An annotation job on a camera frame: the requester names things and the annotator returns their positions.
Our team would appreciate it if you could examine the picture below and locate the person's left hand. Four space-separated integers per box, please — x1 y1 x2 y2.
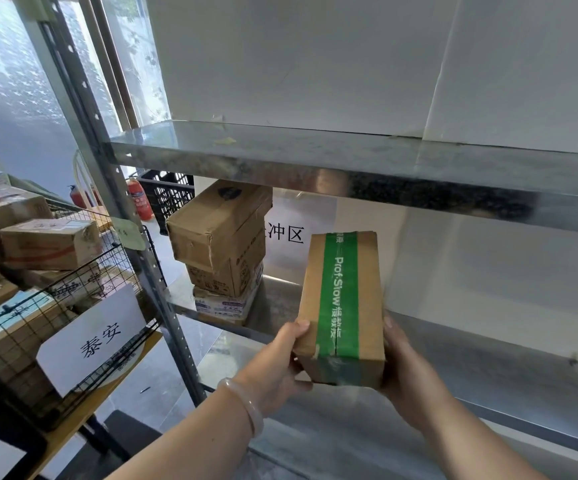
234 319 315 418

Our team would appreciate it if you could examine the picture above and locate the box with green tape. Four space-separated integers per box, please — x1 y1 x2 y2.
292 230 386 389

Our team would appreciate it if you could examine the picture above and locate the person's right forearm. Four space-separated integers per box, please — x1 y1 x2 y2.
421 394 550 480

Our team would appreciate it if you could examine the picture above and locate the dark green cloth bag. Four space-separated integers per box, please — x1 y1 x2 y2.
8 174 70 205

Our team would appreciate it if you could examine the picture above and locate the oval-marked long cardboard box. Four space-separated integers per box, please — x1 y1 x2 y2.
165 179 274 273

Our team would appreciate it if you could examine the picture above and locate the box with white label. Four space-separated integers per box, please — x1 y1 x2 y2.
24 264 105 308

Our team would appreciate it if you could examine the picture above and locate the black wire basket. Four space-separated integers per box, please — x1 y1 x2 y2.
0 202 162 433

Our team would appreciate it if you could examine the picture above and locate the person's right hand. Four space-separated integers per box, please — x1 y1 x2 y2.
381 314 458 435

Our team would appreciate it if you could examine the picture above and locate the metal shelving rack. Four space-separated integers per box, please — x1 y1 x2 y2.
11 0 578 480

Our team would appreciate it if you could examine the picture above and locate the white paper sign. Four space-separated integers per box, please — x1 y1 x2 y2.
264 192 338 283

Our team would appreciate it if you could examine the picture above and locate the frosted glass partition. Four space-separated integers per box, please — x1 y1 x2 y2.
0 0 172 198

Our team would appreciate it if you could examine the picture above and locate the box with orange stripe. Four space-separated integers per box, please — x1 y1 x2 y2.
0 218 104 271

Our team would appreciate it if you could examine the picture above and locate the person's left forearm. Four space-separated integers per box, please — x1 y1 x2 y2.
106 399 258 480

